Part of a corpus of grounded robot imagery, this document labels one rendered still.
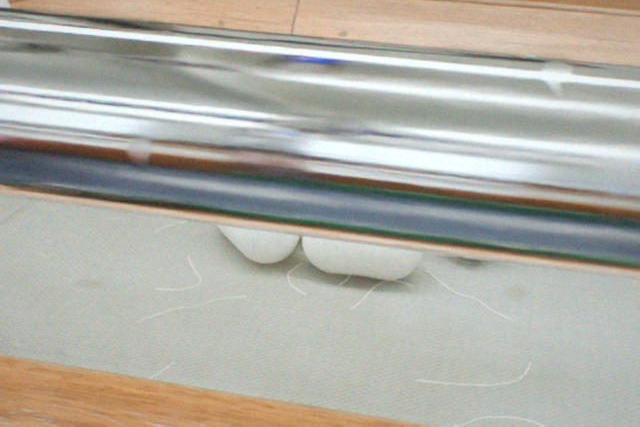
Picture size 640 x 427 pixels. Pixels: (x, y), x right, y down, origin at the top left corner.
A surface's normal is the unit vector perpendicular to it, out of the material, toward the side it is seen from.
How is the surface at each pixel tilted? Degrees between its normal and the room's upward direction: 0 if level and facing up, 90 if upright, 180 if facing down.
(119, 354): 0
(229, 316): 0
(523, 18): 45
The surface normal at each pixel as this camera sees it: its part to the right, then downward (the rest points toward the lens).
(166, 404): 0.04, -0.91
